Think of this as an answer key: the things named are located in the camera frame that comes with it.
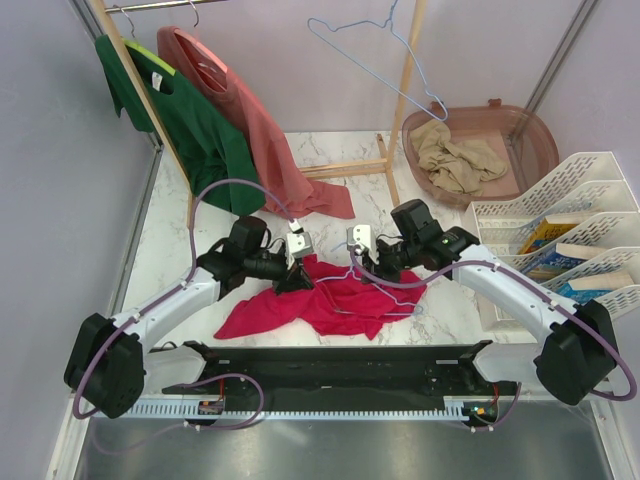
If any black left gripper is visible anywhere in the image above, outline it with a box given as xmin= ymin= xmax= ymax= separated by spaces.
xmin=245 ymin=251 xmax=314 ymax=297

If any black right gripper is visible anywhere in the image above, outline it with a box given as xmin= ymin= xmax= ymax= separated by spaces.
xmin=361 ymin=238 xmax=420 ymax=287

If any magenta t shirt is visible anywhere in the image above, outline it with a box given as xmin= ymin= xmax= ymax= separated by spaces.
xmin=214 ymin=255 xmax=427 ymax=340

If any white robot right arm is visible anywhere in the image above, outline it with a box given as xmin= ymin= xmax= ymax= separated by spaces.
xmin=347 ymin=199 xmax=620 ymax=405

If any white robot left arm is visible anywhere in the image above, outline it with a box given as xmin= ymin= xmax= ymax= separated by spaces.
xmin=64 ymin=216 xmax=313 ymax=419

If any salmon pink t shirt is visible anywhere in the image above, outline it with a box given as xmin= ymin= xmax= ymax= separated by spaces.
xmin=156 ymin=26 xmax=355 ymax=219

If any green t shirt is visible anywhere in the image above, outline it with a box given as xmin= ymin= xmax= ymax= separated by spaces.
xmin=95 ymin=35 xmax=259 ymax=196

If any silver hanger under salmon shirt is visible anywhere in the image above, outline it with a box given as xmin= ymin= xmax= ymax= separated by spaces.
xmin=188 ymin=0 xmax=200 ymax=30

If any silver hanger under green shirt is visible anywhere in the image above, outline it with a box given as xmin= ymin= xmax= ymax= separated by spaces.
xmin=118 ymin=7 xmax=136 ymax=40

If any wooden clothes rack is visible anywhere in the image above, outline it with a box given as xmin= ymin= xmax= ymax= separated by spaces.
xmin=87 ymin=1 xmax=427 ymax=205

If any beige crumpled garment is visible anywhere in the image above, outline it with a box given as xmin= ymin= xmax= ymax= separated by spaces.
xmin=409 ymin=119 xmax=508 ymax=196

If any pink translucent laundry basket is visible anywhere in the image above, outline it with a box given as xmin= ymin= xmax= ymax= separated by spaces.
xmin=402 ymin=99 xmax=559 ymax=208

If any yellow blue book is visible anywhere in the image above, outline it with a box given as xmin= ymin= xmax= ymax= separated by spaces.
xmin=518 ymin=212 xmax=594 ymax=255

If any blue cover book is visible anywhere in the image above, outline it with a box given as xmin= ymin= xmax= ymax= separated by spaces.
xmin=522 ymin=243 xmax=606 ymax=283

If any white plastic file organizer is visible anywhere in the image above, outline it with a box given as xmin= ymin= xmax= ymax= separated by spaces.
xmin=462 ymin=152 xmax=639 ymax=318

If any light blue book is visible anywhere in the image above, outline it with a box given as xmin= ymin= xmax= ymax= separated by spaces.
xmin=556 ymin=271 xmax=634 ymax=304

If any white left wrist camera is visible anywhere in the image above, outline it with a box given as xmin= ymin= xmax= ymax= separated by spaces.
xmin=285 ymin=219 xmax=314 ymax=270

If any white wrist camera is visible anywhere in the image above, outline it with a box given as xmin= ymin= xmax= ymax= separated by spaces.
xmin=347 ymin=224 xmax=378 ymax=264
xmin=285 ymin=219 xmax=314 ymax=270

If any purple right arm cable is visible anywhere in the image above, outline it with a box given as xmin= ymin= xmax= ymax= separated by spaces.
xmin=348 ymin=247 xmax=639 ymax=436

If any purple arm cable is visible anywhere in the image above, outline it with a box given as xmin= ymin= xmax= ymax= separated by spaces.
xmin=348 ymin=247 xmax=639 ymax=436
xmin=73 ymin=178 xmax=299 ymax=444

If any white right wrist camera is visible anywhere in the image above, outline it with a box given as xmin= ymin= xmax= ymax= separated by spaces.
xmin=347 ymin=224 xmax=378 ymax=264

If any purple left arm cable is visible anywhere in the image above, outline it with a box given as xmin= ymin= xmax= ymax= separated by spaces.
xmin=73 ymin=178 xmax=299 ymax=444

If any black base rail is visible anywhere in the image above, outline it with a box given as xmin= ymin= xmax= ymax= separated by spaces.
xmin=195 ymin=342 xmax=516 ymax=399

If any white slotted cable duct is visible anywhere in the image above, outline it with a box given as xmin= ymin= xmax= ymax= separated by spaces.
xmin=124 ymin=395 xmax=504 ymax=419

